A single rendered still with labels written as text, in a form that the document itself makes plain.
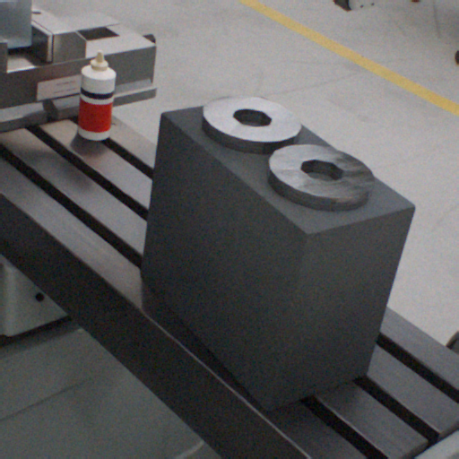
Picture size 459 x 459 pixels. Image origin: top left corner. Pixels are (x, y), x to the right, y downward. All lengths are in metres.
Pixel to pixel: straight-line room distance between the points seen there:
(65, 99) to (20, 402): 0.39
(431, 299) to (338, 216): 2.05
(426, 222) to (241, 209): 2.39
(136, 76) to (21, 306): 0.37
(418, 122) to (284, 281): 3.08
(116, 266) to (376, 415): 0.31
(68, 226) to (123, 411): 0.46
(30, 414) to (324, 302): 0.61
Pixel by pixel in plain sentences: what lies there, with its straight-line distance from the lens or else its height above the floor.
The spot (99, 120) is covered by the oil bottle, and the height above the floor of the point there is 0.99.
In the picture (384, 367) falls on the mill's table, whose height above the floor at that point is 0.96.
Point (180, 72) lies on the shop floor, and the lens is 3.90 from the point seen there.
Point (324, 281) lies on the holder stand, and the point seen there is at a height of 1.09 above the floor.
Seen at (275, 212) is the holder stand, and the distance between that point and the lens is 0.80.
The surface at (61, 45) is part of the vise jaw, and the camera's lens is 1.27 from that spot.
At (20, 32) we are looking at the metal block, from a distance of 1.27.
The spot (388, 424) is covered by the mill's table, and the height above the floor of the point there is 0.96.
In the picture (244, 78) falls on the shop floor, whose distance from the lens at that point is 3.93.
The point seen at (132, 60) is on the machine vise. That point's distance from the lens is 1.35.
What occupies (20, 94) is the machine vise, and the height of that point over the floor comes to 1.00.
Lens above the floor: 1.55
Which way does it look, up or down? 32 degrees down
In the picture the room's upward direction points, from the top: 10 degrees clockwise
